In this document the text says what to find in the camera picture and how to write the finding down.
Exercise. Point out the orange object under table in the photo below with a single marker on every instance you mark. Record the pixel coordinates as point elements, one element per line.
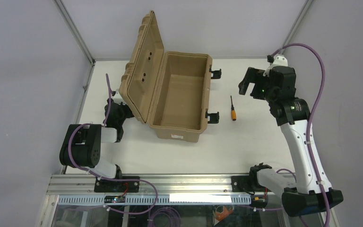
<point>222,211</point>

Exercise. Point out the white slotted cable duct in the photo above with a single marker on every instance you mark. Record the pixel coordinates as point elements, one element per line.
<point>148,200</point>

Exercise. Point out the aluminium frame rail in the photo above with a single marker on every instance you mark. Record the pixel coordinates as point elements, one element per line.
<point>83,184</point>

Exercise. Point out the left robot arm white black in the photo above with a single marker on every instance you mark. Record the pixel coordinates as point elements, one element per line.
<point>81,147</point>

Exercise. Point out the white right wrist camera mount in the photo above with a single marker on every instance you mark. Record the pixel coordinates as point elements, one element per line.
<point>275,60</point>

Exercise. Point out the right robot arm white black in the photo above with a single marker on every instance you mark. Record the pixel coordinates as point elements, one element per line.
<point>311,192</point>

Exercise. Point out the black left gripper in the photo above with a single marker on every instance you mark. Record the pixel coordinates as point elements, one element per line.
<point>118,110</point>

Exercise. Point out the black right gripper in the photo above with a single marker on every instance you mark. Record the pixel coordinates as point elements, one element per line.
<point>254,79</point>

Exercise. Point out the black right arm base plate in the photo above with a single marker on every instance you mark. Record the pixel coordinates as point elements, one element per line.
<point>243,183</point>

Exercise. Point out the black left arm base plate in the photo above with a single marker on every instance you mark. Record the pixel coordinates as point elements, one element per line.
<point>105,186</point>

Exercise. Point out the orange handled screwdriver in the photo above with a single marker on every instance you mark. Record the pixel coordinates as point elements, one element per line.
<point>233,112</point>

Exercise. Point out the tan plastic toolbox bin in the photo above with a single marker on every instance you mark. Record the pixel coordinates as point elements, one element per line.
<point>167,90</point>

